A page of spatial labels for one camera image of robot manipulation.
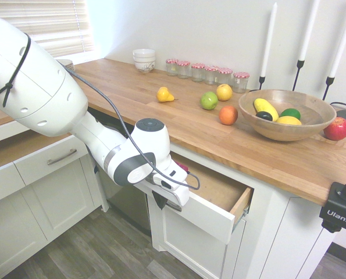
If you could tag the black Ulanzi clamp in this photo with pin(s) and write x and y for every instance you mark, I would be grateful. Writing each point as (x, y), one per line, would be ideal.
(338, 215)

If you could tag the white island cabinet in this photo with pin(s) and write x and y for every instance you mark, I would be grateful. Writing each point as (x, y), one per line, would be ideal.
(277, 232)

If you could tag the orange peach fruit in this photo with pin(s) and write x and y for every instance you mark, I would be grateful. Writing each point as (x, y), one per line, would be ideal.
(228, 115)

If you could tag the green apple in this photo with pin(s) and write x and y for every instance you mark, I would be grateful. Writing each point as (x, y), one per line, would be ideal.
(209, 101)

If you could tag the large wooden bowl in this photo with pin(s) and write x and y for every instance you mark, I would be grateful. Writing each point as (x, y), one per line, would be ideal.
(289, 132)

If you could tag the yellow pear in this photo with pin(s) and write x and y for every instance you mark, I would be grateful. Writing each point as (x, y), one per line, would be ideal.
(164, 95)

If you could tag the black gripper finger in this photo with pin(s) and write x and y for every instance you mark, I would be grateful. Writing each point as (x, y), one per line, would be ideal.
(160, 201)

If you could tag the plain white bowl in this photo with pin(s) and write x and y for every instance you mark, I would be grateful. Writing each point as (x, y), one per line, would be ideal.
(143, 52)
(143, 59)

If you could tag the yellow lemon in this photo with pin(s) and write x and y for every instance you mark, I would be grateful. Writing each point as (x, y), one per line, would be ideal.
(289, 121)

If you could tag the red apple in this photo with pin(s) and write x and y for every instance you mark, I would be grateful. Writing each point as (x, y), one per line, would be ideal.
(337, 129)

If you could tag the stack of white plates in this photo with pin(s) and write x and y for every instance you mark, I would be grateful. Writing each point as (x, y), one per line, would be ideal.
(69, 65)

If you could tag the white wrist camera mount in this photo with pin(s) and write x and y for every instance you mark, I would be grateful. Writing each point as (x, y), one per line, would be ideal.
(180, 178)

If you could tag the white window blind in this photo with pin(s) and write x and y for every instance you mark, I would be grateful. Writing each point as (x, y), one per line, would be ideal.
(59, 23)

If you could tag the white taper candle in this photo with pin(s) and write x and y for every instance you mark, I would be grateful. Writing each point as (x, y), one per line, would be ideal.
(342, 43)
(269, 40)
(309, 29)

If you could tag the stainless steel dishwasher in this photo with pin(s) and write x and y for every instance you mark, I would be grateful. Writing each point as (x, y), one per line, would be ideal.
(126, 206)

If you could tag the green lime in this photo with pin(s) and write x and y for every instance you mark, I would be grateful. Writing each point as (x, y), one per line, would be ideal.
(290, 113)

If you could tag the black candle holder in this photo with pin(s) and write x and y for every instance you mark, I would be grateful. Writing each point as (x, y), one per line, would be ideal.
(330, 81)
(300, 64)
(262, 80)

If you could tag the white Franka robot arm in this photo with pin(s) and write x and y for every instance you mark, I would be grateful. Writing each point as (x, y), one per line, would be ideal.
(44, 96)

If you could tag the white bowl with pattern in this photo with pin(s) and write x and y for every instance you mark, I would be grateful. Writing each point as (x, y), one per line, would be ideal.
(145, 67)

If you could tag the yellow apple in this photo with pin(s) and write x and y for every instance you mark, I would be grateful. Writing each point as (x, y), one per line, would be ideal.
(224, 92)

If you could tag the dark green avocado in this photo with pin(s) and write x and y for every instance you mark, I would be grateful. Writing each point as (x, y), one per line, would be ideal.
(264, 116)

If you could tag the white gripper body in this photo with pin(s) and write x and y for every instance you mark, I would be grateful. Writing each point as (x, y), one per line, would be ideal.
(178, 196)

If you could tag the glass jar checkered lid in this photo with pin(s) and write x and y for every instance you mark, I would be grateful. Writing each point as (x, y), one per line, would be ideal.
(241, 84)
(210, 77)
(225, 76)
(183, 71)
(171, 69)
(197, 74)

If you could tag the wooden drawer with white front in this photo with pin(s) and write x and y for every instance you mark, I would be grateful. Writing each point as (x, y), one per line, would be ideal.
(207, 215)

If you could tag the red wrist camera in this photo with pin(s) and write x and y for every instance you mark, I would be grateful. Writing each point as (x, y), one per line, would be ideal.
(182, 166)

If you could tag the yellow banana in bowl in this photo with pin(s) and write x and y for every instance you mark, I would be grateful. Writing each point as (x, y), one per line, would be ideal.
(265, 108)

